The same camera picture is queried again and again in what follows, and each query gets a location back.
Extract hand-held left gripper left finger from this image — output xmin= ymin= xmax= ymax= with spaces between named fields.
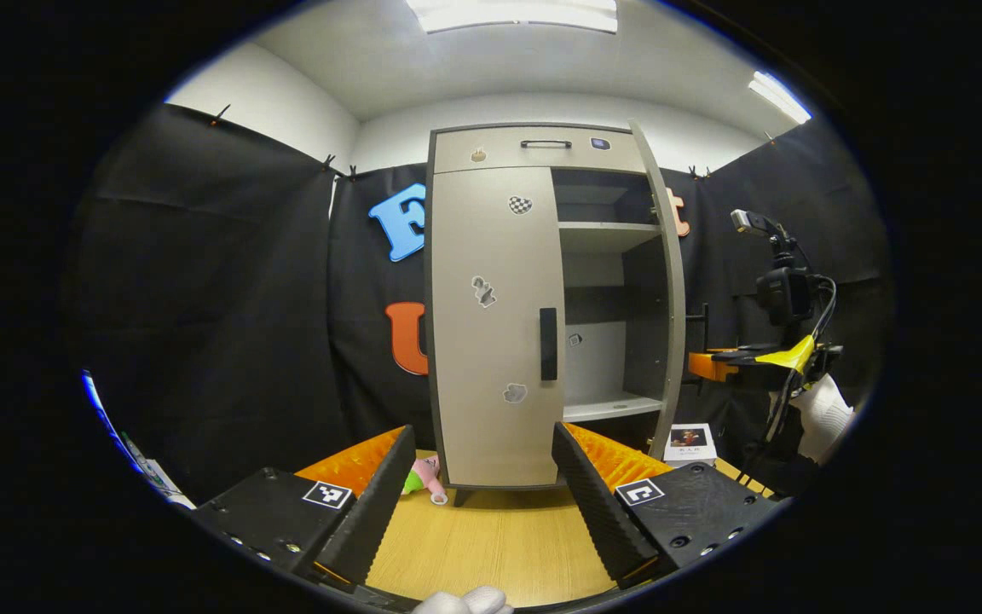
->
xmin=193 ymin=424 xmax=418 ymax=589

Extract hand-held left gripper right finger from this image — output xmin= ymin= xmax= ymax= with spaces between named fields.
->
xmin=551 ymin=420 xmax=782 ymax=591

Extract shoe cabinet door square stickers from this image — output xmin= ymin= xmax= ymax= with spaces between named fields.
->
xmin=627 ymin=119 xmax=710 ymax=463

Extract grey double-door shoe cabinet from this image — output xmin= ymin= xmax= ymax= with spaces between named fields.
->
xmin=423 ymin=122 xmax=688 ymax=510

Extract shoe cabinet door checkered sticker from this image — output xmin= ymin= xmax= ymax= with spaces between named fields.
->
xmin=429 ymin=165 xmax=567 ymax=489

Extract pink green plush toy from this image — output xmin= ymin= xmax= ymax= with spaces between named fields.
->
xmin=401 ymin=455 xmax=451 ymax=507

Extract stack of white books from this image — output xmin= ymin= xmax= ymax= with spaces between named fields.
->
xmin=664 ymin=423 xmax=719 ymax=468

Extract narrow ceiling light panel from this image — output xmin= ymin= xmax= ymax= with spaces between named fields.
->
xmin=747 ymin=71 xmax=812 ymax=125

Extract white blue printed board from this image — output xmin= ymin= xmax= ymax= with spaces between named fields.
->
xmin=80 ymin=368 xmax=198 ymax=513

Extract black backdrop cloth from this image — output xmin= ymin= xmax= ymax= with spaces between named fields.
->
xmin=65 ymin=102 xmax=892 ymax=506

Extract wide ceiling light panel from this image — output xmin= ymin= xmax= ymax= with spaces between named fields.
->
xmin=406 ymin=0 xmax=620 ymax=35

